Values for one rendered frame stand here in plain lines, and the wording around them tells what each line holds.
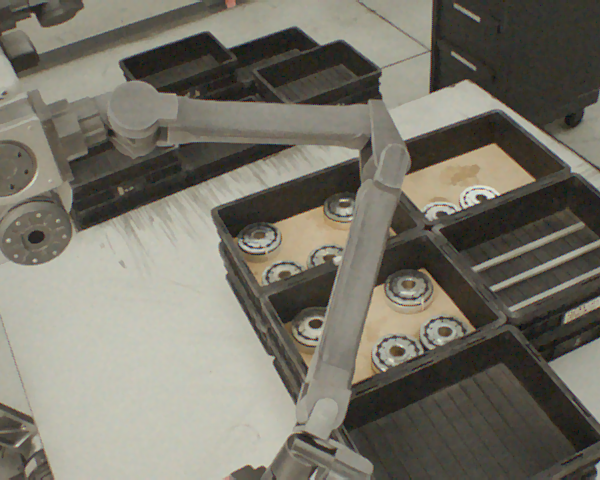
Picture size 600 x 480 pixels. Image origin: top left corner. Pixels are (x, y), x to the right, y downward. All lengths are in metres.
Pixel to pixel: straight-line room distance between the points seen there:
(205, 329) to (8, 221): 0.58
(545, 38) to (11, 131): 2.39
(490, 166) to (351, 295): 0.98
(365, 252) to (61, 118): 0.47
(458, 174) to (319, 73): 1.20
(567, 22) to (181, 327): 2.02
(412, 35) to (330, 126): 3.15
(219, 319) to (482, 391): 0.66
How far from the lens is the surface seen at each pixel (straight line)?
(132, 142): 1.10
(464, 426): 1.45
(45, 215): 1.45
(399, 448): 1.42
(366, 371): 1.51
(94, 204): 2.56
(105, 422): 1.69
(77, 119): 1.10
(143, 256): 2.00
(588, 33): 3.30
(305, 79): 2.99
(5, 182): 1.11
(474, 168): 1.97
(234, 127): 1.12
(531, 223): 1.83
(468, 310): 1.58
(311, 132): 1.14
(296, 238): 1.78
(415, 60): 4.05
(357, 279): 1.08
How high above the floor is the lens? 2.05
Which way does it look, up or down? 44 degrees down
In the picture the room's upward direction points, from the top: 7 degrees counter-clockwise
